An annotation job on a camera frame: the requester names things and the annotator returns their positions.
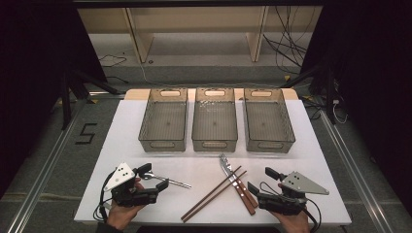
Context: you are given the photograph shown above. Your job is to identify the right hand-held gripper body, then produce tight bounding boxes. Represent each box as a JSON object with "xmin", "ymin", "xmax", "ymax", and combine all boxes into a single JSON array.
[{"xmin": 257, "ymin": 171, "xmax": 330, "ymax": 216}]

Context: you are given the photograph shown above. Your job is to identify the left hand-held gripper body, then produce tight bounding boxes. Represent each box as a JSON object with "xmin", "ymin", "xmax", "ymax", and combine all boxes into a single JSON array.
[{"xmin": 103, "ymin": 162, "xmax": 160, "ymax": 208}]

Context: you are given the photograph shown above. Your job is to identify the metal spoon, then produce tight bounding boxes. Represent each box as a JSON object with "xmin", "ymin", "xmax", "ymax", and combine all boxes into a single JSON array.
[{"xmin": 139, "ymin": 171, "xmax": 192, "ymax": 190}]

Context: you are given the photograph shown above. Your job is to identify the wooden-handled fork and knife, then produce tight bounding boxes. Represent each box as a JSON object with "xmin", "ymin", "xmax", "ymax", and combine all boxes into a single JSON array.
[{"xmin": 219, "ymin": 153, "xmax": 257, "ymax": 216}]

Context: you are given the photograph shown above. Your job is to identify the clear grey plastic bin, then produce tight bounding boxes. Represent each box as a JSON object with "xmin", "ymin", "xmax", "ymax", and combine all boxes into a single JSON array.
[
  {"xmin": 138, "ymin": 87, "xmax": 189, "ymax": 153},
  {"xmin": 190, "ymin": 86, "xmax": 239, "ymax": 153},
  {"xmin": 242, "ymin": 87, "xmax": 296, "ymax": 154}
]

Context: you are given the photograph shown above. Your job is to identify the person's right hand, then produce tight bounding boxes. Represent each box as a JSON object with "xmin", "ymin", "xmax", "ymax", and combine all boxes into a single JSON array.
[{"xmin": 271, "ymin": 210, "xmax": 313, "ymax": 233}]

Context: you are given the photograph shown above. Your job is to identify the person's left hand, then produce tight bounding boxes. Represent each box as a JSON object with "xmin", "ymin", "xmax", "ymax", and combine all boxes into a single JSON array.
[{"xmin": 106, "ymin": 177, "xmax": 147, "ymax": 231}]

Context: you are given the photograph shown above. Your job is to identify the white table sheet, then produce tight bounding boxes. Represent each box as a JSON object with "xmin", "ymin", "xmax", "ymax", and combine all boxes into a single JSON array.
[{"xmin": 73, "ymin": 98, "xmax": 353, "ymax": 226}]

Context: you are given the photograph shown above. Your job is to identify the black tripod stand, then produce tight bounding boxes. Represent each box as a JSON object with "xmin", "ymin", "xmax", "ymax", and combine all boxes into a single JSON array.
[
  {"xmin": 279, "ymin": 62, "xmax": 338, "ymax": 126},
  {"xmin": 59, "ymin": 64, "xmax": 122, "ymax": 131}
]

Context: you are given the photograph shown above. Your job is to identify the black curtain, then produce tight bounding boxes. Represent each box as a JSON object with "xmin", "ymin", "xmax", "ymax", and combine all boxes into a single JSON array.
[
  {"xmin": 299, "ymin": 0, "xmax": 412, "ymax": 216},
  {"xmin": 0, "ymin": 0, "xmax": 109, "ymax": 199}
]

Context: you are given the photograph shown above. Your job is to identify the light wooden shelf unit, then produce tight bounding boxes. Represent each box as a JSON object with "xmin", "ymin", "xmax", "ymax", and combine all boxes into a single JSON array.
[{"xmin": 77, "ymin": 6, "xmax": 324, "ymax": 64}]

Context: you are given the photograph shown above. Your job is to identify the left hand-held gripper cable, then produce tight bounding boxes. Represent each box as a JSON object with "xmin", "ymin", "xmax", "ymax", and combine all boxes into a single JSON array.
[{"xmin": 92, "ymin": 173, "xmax": 115, "ymax": 223}]

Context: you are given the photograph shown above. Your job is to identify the hand-held gripper cable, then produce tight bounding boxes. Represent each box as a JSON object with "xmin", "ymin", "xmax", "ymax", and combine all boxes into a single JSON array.
[
  {"xmin": 258, "ymin": 181, "xmax": 323, "ymax": 233},
  {"xmin": 92, "ymin": 173, "xmax": 115, "ymax": 223}
]

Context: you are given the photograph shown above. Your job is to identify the right hand-held gripper cable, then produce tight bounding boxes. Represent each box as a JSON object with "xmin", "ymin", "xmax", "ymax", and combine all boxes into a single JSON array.
[{"xmin": 258, "ymin": 181, "xmax": 323, "ymax": 233}]

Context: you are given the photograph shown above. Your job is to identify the aluminium floor rail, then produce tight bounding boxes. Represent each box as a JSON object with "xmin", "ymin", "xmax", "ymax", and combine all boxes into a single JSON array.
[
  {"xmin": 5, "ymin": 91, "xmax": 126, "ymax": 233},
  {"xmin": 319, "ymin": 110, "xmax": 395, "ymax": 233}
]

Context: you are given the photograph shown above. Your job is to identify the white plug with cable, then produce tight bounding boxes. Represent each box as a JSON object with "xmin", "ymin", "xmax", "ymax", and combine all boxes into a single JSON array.
[{"xmin": 331, "ymin": 98, "xmax": 350, "ymax": 125}]

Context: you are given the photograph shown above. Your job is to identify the thin black floor cable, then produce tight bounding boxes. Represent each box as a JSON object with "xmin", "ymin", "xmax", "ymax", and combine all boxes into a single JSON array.
[{"xmin": 98, "ymin": 53, "xmax": 128, "ymax": 69}]

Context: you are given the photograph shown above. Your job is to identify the bundle of black cables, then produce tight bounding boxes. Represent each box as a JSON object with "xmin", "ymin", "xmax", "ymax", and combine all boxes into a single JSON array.
[{"xmin": 262, "ymin": 5, "xmax": 314, "ymax": 76}]

